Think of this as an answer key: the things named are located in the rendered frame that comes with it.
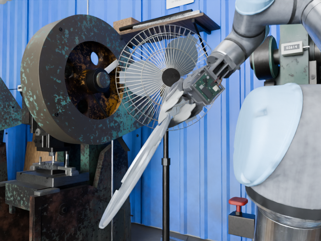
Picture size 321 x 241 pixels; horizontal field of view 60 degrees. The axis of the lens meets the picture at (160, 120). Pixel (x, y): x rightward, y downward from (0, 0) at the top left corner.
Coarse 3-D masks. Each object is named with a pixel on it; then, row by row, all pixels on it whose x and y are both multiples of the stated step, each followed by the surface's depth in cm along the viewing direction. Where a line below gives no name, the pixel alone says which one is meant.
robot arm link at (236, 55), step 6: (222, 42) 67; (228, 42) 66; (216, 48) 67; (222, 48) 65; (228, 48) 65; (234, 48) 65; (240, 48) 65; (222, 54) 65; (228, 54) 65; (234, 54) 65; (240, 54) 65; (234, 60) 65; (240, 60) 66
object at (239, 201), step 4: (232, 200) 102; (236, 200) 101; (240, 200) 101; (244, 200) 102; (232, 204) 101; (236, 204) 100; (240, 204) 100; (244, 204) 100; (236, 208) 103; (240, 208) 103
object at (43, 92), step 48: (48, 48) 150; (96, 48) 188; (48, 96) 150; (96, 96) 187; (48, 144) 193; (96, 144) 177; (0, 192) 194; (48, 192) 171; (96, 192) 203; (0, 240) 193; (48, 240) 171; (96, 240) 203
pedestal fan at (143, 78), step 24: (168, 24) 152; (168, 48) 147; (192, 48) 155; (120, 72) 151; (144, 72) 153; (168, 72) 146; (144, 96) 148; (144, 120) 153; (192, 120) 156; (168, 144) 163; (168, 168) 162; (168, 192) 162; (168, 216) 161; (168, 240) 161
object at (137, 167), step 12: (168, 120) 57; (156, 132) 70; (144, 144) 77; (144, 156) 59; (132, 168) 66; (144, 168) 49; (132, 180) 56; (120, 192) 65; (108, 204) 70; (120, 204) 50; (108, 216) 59
